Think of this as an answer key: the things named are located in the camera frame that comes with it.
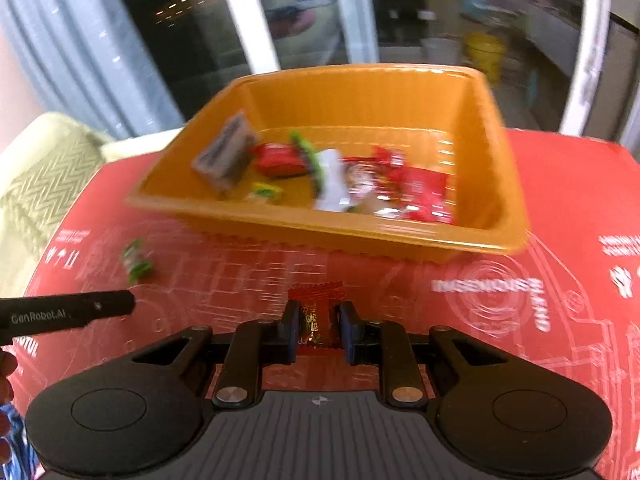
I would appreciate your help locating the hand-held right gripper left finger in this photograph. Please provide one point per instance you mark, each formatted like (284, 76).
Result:
(292, 332)

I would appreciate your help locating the blue printed blanket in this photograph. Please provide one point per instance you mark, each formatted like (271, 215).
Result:
(27, 445)

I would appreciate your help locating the yellow candy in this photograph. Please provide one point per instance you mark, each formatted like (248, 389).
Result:
(265, 191)

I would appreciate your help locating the green candy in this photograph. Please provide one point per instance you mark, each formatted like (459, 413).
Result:
(135, 260)

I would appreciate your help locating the green zigzag cushion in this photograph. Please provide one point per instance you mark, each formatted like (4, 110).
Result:
(45, 185)

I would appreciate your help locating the grey clear snack packet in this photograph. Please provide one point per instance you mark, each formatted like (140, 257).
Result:
(225, 152)

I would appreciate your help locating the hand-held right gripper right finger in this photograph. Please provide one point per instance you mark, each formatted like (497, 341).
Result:
(348, 334)

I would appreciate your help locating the white sliding door frame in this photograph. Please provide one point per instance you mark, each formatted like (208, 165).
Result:
(352, 10)

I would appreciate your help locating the small red candy packet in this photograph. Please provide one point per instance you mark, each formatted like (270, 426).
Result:
(316, 320)

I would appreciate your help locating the blue star curtain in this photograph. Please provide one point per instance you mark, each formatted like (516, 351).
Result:
(75, 60)

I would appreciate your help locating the red snack packet white label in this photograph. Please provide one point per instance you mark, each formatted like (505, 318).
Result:
(277, 160)

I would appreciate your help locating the white bucket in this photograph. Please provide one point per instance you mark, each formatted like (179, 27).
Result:
(442, 50)

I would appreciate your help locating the pale yellow sofa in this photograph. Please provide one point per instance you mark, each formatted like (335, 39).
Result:
(132, 147)

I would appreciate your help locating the yellow bucket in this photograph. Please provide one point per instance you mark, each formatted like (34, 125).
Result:
(484, 55)

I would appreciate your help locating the person's left hand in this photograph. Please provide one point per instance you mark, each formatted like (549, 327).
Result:
(5, 375)

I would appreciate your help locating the orange plastic tray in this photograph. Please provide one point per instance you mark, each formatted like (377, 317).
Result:
(375, 100)

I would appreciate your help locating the red printed table mat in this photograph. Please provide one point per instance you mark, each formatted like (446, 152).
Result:
(550, 310)

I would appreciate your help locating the white green snack pouch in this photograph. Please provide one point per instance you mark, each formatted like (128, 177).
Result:
(332, 180)

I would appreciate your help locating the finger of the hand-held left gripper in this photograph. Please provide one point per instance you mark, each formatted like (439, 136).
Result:
(115, 304)

